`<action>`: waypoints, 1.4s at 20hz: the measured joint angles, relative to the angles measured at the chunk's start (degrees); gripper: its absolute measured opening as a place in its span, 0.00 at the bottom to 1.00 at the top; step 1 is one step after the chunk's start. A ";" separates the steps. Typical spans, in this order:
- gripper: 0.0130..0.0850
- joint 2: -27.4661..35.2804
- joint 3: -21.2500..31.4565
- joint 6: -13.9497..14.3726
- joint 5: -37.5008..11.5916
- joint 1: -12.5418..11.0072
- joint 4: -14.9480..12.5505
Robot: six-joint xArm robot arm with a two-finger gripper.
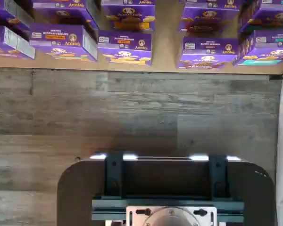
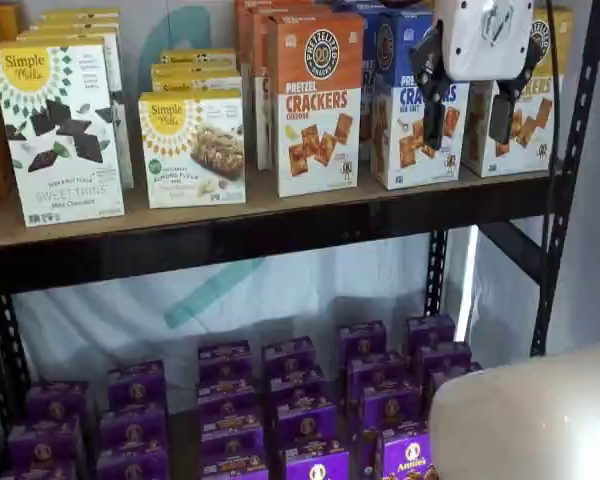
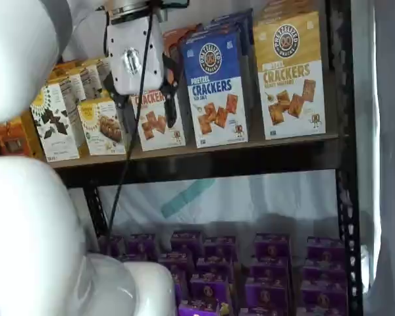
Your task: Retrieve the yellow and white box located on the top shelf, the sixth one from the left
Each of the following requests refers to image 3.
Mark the white gripper block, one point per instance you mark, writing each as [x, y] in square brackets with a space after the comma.
[135, 42]

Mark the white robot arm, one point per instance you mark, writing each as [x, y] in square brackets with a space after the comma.
[26, 230]

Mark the orange white pretzel crackers box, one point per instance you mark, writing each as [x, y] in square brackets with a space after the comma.
[174, 37]
[154, 128]

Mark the white yellow snack-bar box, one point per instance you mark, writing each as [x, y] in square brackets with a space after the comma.
[104, 93]
[102, 69]
[98, 131]

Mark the white yellow dark-cookie box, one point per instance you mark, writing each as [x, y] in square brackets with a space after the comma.
[61, 74]
[52, 131]
[89, 79]

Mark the orange brown chocolate box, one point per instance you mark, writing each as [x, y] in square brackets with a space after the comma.
[11, 138]

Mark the purple Annie's snack box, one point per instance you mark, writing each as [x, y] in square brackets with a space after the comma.
[210, 288]
[322, 312]
[271, 245]
[325, 248]
[181, 289]
[269, 267]
[263, 312]
[324, 271]
[214, 268]
[141, 245]
[219, 247]
[200, 310]
[324, 294]
[113, 245]
[266, 293]
[174, 263]
[186, 242]

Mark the teal tape strip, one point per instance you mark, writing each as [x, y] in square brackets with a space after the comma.
[184, 200]

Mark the white backdrop sheet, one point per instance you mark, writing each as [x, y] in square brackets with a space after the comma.
[250, 204]

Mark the grey-white side curtain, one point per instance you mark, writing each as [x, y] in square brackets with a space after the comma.
[385, 164]

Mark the dark teal wrist camera unit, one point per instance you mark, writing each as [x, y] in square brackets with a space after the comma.
[171, 2]

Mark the black metal shelf frame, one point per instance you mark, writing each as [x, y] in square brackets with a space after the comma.
[345, 98]

